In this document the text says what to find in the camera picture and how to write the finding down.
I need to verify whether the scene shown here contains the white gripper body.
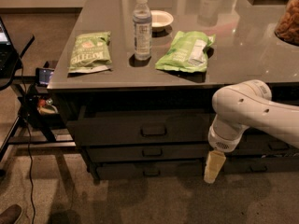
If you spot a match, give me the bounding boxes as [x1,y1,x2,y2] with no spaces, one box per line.
[208,125,247,153]

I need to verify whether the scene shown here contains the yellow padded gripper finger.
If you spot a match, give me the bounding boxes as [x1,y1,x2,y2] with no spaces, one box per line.
[204,150,226,184]

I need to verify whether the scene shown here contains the grey top drawer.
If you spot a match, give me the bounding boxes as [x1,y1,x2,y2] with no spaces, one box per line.
[67,110,210,146]

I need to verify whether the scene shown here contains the grey drawer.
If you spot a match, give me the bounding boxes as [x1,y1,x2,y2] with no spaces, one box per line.
[90,159,203,180]
[86,143,209,162]
[67,110,210,146]

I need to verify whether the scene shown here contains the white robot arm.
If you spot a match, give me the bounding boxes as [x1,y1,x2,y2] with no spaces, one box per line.
[204,80,299,184]

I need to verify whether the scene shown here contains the grey middle drawer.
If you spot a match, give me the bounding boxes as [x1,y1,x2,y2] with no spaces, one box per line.
[86,143,209,162]

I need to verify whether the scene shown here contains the grey bottom drawer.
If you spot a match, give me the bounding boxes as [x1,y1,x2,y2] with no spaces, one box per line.
[90,159,203,180]

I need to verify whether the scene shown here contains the right green chip bag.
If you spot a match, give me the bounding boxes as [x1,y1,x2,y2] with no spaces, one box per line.
[155,31,216,73]

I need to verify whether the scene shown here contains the green chip bag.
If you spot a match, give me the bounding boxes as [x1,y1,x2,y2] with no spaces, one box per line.
[68,32,112,74]
[155,31,216,73]

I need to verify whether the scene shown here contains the jar of snacks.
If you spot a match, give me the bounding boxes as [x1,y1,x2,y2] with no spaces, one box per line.
[275,0,299,46]

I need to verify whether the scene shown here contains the white bowl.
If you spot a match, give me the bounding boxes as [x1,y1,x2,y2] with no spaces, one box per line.
[151,10,174,32]

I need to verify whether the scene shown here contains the clear plastic water bottle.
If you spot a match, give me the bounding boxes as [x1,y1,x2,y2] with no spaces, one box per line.
[133,0,152,61]

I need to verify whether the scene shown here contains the left green chip bag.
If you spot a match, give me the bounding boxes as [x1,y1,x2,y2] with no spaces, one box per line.
[68,32,112,74]

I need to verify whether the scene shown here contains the small colourful items on stand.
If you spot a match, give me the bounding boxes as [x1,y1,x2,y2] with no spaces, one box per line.
[37,98,58,115]

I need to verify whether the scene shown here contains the black side stand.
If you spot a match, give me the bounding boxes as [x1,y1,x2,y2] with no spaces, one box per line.
[0,34,73,160]

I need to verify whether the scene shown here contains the brown shoe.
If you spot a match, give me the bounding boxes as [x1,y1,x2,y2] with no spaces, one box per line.
[0,204,22,224]

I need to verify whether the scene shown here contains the black laptop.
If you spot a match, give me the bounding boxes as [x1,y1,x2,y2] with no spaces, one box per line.
[0,17,20,78]

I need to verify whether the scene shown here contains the black cable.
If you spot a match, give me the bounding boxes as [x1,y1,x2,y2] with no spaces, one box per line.
[18,58,36,224]

